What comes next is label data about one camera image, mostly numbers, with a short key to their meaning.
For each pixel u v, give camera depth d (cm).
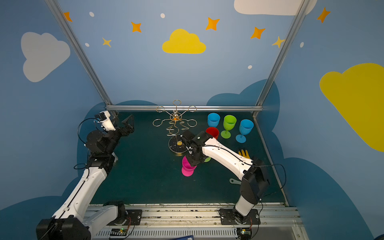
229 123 96
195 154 67
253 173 45
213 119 100
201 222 74
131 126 68
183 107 82
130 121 69
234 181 86
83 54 86
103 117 60
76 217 40
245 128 93
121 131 66
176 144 101
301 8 70
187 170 78
